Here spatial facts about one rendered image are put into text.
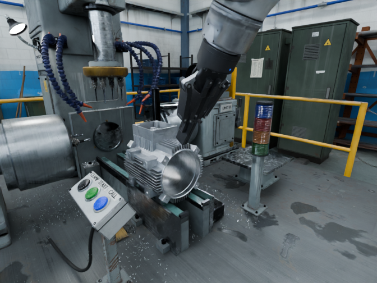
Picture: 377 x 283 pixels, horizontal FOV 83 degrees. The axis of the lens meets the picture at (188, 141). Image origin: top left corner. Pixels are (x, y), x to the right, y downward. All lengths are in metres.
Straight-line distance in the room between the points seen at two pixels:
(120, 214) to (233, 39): 0.37
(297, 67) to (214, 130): 2.67
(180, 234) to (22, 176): 0.52
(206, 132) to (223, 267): 0.71
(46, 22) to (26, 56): 4.88
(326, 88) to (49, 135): 3.34
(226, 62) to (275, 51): 3.50
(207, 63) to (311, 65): 3.30
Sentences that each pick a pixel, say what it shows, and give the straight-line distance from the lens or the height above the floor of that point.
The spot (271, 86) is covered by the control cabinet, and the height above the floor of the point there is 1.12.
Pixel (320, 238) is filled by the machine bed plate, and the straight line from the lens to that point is 0.87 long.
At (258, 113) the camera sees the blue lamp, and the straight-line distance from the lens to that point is 0.77.
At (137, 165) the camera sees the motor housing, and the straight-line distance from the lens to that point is 0.70.
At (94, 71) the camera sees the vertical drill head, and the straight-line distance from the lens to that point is 0.95.
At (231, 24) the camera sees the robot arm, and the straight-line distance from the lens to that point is 0.37.
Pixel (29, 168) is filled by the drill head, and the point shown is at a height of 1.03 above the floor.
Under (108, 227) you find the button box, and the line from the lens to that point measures 0.45.
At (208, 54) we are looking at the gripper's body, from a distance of 0.40.
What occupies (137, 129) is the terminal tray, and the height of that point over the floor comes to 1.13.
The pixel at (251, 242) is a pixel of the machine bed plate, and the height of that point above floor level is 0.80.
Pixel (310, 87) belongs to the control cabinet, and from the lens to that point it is 3.66.
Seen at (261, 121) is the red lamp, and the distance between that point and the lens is 0.77.
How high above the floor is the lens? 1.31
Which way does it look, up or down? 17 degrees down
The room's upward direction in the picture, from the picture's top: straight up
